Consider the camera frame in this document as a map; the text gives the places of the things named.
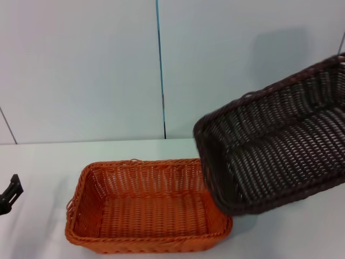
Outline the orange woven plastic basket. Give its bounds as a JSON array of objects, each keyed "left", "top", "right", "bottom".
[{"left": 64, "top": 158, "right": 233, "bottom": 255}]

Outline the dark brown woven basket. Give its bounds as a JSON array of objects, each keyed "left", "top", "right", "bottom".
[{"left": 192, "top": 52, "right": 345, "bottom": 216}]

